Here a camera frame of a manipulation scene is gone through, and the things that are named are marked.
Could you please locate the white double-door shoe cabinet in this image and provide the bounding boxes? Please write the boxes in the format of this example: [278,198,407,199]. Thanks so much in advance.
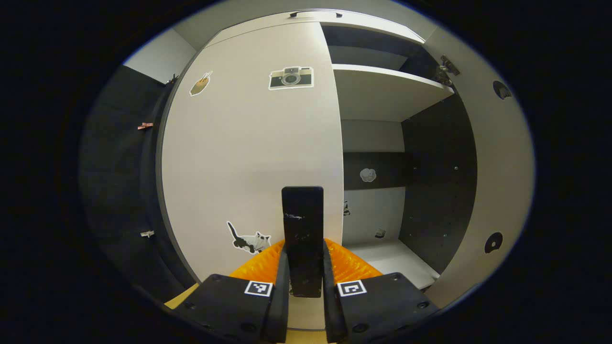
[155,9,479,330]

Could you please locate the white cabinet door camera sticker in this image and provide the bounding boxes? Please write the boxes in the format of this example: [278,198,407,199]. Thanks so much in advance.
[160,21,345,330]

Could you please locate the black door handle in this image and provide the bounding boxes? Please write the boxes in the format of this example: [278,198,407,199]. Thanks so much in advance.
[281,186,325,298]

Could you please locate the metal door hinge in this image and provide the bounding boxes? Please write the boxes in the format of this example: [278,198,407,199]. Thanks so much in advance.
[434,54,461,87]

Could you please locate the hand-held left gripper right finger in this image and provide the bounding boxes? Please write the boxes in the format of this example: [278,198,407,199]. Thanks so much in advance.
[322,238,440,344]

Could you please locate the black drawer handle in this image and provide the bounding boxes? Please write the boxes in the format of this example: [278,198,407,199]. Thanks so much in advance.
[289,9,343,19]

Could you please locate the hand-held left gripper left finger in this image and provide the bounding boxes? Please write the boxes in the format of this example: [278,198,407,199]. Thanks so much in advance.
[174,239,291,344]

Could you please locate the white cabinet shelf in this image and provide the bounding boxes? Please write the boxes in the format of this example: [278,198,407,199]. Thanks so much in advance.
[332,64,455,122]

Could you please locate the black backdrop cloth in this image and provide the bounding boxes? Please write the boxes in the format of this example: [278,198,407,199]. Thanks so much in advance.
[79,64,199,304]

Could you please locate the white cabinet door headphone sticker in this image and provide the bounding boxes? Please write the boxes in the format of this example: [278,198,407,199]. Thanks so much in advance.
[423,26,535,309]

